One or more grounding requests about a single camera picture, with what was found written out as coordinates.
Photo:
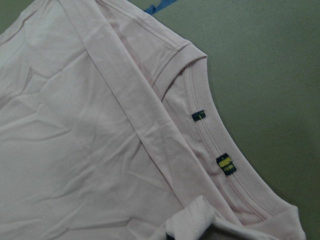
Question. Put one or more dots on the pink Snoopy t-shirt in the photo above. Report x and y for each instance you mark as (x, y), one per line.
(108, 131)

